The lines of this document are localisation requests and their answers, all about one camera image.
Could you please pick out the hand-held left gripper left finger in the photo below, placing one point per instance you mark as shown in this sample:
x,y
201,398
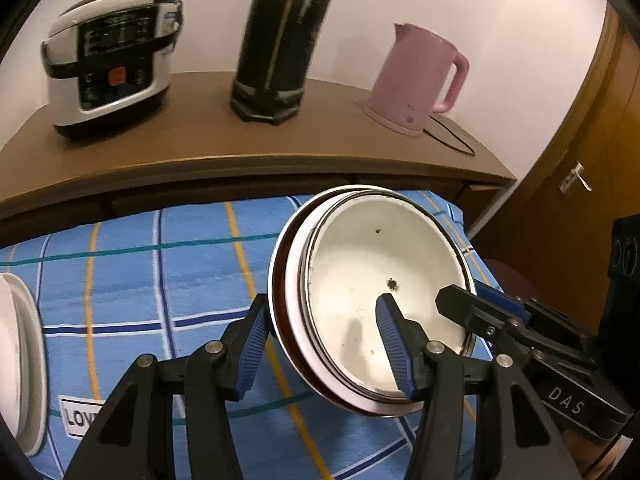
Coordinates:
x,y
255,340

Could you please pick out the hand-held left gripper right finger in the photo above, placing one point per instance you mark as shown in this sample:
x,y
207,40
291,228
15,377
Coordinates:
x,y
395,345

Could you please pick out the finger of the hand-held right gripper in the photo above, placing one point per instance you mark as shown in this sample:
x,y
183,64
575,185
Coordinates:
x,y
505,302
465,310

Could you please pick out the stainless steel bowl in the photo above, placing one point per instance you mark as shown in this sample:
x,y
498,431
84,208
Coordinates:
x,y
281,305

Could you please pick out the pink plastic bowl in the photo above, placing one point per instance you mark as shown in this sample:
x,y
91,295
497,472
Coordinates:
x,y
296,300

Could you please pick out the brown enamel bowl white inside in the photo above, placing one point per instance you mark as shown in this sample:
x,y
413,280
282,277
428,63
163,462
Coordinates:
x,y
360,270

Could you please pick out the plain white round plate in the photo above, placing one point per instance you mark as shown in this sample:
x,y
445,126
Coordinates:
x,y
37,360

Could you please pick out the white plate with red flowers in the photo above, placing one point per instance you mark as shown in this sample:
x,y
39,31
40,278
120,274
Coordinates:
x,y
10,360

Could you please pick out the dark red stool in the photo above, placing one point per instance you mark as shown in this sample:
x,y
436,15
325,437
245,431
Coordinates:
x,y
510,275

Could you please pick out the brown wooden door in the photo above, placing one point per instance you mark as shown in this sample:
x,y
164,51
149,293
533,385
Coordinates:
x,y
575,240

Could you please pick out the blue checked tablecloth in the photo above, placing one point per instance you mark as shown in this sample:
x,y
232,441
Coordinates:
x,y
150,285

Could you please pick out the brown wooden cabinet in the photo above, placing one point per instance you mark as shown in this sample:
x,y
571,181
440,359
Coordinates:
x,y
250,145

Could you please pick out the pink electric kettle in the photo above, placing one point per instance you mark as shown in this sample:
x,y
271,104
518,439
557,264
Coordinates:
x,y
415,80

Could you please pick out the tall black thermos flask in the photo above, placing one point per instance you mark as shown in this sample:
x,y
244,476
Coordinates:
x,y
280,60

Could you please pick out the white and black rice cooker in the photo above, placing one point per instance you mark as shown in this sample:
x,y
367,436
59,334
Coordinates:
x,y
100,100

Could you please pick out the wooden door frame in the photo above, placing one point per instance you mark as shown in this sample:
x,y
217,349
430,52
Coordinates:
x,y
575,100

